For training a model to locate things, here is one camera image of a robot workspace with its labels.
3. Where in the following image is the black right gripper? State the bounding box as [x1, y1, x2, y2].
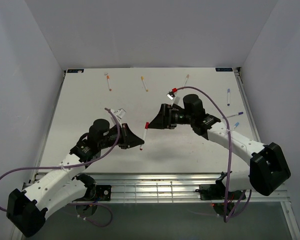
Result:
[147, 103, 194, 129]

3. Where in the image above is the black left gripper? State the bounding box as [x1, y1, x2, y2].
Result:
[99, 123, 144, 149]

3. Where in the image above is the red white marker body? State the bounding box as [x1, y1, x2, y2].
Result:
[139, 122, 149, 151]

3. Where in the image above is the orange capped white marker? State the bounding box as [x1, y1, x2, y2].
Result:
[106, 75, 112, 92]

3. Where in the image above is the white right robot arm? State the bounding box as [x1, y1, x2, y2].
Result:
[148, 94, 291, 199]

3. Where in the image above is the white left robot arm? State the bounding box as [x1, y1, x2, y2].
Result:
[6, 119, 144, 238]

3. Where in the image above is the thin purple tipped pen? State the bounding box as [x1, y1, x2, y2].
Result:
[223, 111, 244, 119]

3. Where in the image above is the yellow capped white marker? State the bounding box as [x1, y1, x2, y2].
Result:
[140, 76, 149, 92]

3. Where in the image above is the peach capped white marker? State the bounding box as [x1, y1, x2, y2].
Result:
[183, 74, 190, 87]

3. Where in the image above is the purple capped white marker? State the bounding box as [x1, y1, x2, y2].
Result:
[226, 88, 231, 106]

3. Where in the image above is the right blue table sticker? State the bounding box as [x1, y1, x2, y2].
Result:
[215, 67, 233, 72]

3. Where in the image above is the blue table sticker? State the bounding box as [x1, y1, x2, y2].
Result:
[215, 67, 233, 72]
[66, 68, 84, 74]

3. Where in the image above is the left blue table sticker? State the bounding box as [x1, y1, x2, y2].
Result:
[66, 68, 84, 74]

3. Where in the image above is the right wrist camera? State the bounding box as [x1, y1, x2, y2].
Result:
[167, 91, 180, 106]

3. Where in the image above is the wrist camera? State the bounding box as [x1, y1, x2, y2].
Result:
[167, 91, 180, 106]
[110, 108, 127, 120]

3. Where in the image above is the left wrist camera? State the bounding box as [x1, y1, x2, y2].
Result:
[110, 108, 127, 120]

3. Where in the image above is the aluminium front rail frame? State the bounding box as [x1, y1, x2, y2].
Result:
[19, 172, 291, 205]

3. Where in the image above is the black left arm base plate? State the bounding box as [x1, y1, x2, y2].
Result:
[83, 184, 112, 202]

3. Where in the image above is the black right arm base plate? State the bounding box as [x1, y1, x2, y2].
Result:
[195, 183, 246, 201]

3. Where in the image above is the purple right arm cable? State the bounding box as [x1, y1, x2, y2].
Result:
[171, 86, 253, 223]

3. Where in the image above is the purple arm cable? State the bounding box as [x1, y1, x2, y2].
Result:
[0, 107, 122, 228]
[171, 86, 253, 223]

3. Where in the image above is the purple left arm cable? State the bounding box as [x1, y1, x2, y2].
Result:
[0, 107, 122, 228]

